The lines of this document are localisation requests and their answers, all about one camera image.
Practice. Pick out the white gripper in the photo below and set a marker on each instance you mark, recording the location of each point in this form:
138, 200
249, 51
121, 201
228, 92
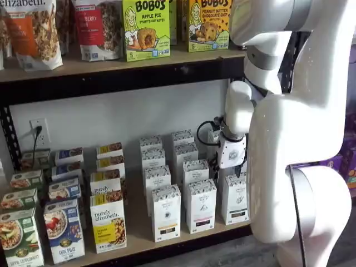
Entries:
232, 154

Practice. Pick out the white box green strip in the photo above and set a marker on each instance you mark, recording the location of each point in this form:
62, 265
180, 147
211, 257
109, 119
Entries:
235, 200

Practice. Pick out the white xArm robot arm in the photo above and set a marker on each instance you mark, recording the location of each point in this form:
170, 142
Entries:
306, 125

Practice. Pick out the white box pink strip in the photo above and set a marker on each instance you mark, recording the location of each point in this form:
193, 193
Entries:
201, 205
182, 137
194, 171
185, 153

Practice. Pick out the white box orange strip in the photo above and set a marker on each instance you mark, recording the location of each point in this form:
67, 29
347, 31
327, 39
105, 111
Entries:
166, 214
153, 158
151, 143
155, 176

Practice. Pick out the purple snack box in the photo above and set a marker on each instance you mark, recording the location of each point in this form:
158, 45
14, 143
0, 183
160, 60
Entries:
332, 164
349, 172

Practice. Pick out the wooden lower shelf board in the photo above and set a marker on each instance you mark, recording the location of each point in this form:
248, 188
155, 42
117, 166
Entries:
139, 244

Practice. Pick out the wooden shelf board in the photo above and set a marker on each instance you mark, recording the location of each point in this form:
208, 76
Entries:
83, 68
139, 244

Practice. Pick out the white yellow granola box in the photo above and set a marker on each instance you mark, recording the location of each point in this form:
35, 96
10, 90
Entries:
109, 150
107, 222
109, 164
104, 182

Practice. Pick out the yellow Bobo's peanut butter box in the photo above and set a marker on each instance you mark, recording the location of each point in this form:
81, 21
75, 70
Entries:
208, 27

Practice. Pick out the blue oatmeal box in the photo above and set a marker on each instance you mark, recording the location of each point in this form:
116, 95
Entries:
66, 169
61, 231
69, 155
64, 189

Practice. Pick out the green Bobo's apple pie box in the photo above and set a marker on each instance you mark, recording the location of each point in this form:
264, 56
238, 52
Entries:
144, 27

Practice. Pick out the wooden upper shelf board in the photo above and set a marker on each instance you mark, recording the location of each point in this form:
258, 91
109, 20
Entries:
83, 68

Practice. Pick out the green oatmeal box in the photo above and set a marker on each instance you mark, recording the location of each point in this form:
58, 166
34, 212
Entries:
19, 239
16, 198
36, 160
26, 180

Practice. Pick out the red berry granola bag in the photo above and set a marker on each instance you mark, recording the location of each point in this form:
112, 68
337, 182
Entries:
94, 27

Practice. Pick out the orange granola bag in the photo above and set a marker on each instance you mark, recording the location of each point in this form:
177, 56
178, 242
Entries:
30, 36

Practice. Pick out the brown granola bag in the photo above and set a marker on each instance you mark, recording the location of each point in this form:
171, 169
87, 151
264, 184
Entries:
3, 36

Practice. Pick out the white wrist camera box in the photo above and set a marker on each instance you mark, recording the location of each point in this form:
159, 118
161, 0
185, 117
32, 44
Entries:
214, 137

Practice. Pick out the black metal rack frame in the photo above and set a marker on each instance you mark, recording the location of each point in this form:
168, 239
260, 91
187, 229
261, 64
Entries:
111, 86

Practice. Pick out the white wall outlet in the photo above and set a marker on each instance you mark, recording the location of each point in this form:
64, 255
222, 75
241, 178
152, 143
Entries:
44, 139

